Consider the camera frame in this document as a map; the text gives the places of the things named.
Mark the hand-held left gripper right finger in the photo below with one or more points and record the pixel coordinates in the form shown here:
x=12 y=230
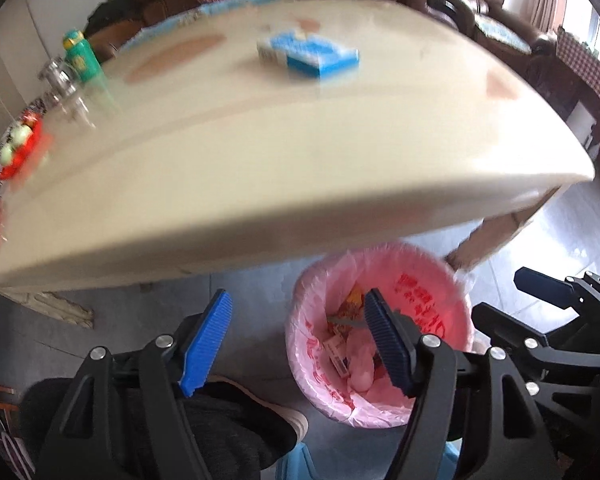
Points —
x=387 y=345

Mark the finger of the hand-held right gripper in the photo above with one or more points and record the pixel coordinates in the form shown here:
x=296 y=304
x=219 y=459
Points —
x=540 y=285
x=505 y=327

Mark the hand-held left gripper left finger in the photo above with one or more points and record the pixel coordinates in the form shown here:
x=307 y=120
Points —
x=207 y=340

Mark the pink-lined trash bin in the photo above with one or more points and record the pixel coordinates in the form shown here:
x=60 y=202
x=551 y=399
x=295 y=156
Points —
x=310 y=360

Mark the red white small box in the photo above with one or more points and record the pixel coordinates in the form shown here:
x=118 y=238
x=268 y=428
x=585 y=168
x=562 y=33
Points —
x=339 y=356

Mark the red yellow snack packet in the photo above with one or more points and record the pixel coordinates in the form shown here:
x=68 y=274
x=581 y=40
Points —
x=354 y=300

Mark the brown table leg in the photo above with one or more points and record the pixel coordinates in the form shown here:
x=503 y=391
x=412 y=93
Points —
x=495 y=235

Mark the person's dark trouser leg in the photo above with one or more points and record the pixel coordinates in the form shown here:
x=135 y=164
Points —
x=230 y=425

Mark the person's beige shoe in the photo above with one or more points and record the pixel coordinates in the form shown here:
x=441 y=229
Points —
x=285 y=415

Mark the carved cream table foot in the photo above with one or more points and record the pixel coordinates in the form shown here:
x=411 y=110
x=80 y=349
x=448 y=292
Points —
x=62 y=310

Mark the blue plastic stool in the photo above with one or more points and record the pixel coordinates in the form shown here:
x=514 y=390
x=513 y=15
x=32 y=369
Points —
x=300 y=465

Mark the cream table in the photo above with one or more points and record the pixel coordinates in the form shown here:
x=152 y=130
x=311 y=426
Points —
x=280 y=160

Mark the red checkered cloth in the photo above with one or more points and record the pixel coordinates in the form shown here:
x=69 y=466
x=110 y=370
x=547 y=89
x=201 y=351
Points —
x=590 y=70

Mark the blue patterned seat mat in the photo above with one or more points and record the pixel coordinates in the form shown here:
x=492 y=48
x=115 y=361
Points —
x=502 y=32

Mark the clear glass jar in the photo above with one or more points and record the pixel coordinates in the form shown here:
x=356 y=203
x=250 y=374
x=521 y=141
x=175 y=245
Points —
x=80 y=110
x=57 y=77

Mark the red object with green balls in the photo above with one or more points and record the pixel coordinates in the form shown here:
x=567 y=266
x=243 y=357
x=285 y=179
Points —
x=22 y=145

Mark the blue white carton box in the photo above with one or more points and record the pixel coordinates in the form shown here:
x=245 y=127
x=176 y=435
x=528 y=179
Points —
x=310 y=57

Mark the green bottle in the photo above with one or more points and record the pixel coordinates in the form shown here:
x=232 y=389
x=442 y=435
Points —
x=82 y=57

